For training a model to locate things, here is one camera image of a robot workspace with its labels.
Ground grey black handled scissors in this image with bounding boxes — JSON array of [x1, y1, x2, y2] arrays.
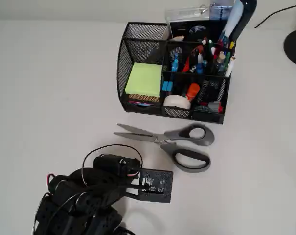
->
[[113, 123, 216, 174]]

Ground black mesh desk organizer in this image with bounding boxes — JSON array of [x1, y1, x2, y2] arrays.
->
[[116, 21, 237, 125]]

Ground multicolour sticky note stack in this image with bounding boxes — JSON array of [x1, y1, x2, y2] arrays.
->
[[127, 94, 161, 106]]

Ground white tape roll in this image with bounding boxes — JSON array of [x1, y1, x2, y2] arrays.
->
[[163, 94, 192, 110]]

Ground green sticky note pad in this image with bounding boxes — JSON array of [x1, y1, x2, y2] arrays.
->
[[125, 62, 163, 98]]

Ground blue clip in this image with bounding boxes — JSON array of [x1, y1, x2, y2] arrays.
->
[[162, 81, 175, 92]]

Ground orange capped glue stick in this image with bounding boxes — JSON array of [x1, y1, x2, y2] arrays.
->
[[183, 83, 201, 101]]

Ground red grey small box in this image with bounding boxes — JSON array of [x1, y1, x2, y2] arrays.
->
[[207, 101, 224, 114]]

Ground blue pen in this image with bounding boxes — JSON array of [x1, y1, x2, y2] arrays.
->
[[170, 52, 180, 73]]

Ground black binder clip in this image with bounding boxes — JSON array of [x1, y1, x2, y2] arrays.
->
[[201, 80, 221, 104]]

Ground white blue correction bottle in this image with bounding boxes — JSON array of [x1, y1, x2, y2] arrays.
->
[[195, 52, 204, 75]]

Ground white marker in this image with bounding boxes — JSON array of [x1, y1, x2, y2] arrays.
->
[[224, 56, 237, 77]]

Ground black card with globe print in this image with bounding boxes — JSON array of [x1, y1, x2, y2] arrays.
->
[[169, 20, 222, 43]]

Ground blue transparent ruler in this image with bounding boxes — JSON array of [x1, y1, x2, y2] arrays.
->
[[209, 4, 234, 21]]

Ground navy light blue curved tool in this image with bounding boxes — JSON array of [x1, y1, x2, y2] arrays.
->
[[221, 0, 258, 42]]

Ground black round lamp base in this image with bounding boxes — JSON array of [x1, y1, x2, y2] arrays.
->
[[283, 28, 296, 69]]

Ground black looped servo wire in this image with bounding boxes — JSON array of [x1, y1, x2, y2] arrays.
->
[[81, 144, 144, 187]]

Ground red handled tool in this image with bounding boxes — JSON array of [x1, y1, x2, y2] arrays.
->
[[181, 45, 204, 73]]

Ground thin black cable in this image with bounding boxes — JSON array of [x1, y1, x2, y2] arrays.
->
[[254, 3, 296, 29]]

